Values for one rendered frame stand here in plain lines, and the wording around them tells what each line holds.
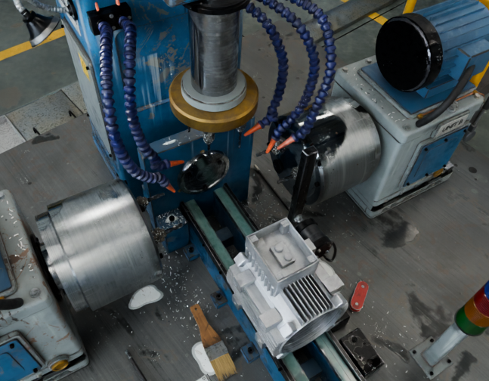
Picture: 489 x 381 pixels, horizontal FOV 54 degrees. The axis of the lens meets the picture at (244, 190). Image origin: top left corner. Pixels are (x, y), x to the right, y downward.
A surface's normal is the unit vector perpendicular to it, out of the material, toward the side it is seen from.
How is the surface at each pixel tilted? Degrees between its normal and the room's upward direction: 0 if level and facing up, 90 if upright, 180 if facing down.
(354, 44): 0
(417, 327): 0
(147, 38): 90
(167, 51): 90
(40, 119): 0
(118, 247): 43
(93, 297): 81
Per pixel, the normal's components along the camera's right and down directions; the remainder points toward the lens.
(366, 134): 0.36, -0.03
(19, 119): 0.05, -0.61
